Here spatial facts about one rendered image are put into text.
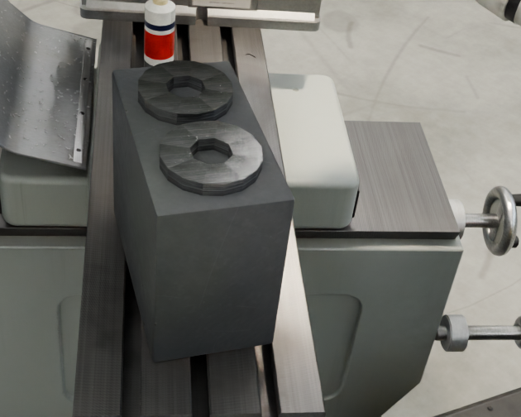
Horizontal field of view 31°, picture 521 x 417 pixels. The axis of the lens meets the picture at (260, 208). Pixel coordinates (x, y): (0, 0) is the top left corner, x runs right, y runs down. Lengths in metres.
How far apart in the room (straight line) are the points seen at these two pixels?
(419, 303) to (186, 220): 0.76
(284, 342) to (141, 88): 0.28
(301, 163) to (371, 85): 1.80
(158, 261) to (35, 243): 0.56
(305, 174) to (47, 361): 0.52
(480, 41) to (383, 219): 2.14
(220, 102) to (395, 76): 2.32
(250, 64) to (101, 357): 0.55
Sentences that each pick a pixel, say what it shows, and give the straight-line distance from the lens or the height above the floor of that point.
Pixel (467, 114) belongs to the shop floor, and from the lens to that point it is 3.06.
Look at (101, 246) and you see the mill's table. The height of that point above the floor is 0.97.
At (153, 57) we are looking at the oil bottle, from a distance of 1.27.
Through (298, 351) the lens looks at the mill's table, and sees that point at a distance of 0.91.
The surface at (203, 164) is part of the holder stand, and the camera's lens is 0.79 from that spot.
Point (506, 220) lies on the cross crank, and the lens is 1.54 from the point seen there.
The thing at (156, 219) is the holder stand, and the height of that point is 1.15.
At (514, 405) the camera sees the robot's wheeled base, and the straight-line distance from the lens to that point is 1.43.
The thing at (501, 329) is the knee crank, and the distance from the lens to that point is 1.57.
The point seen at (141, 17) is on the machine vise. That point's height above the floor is 0.97.
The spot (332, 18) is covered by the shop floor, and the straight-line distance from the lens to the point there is 3.43.
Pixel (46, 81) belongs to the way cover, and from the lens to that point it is 1.35.
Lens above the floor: 1.66
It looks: 41 degrees down
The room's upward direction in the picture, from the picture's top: 7 degrees clockwise
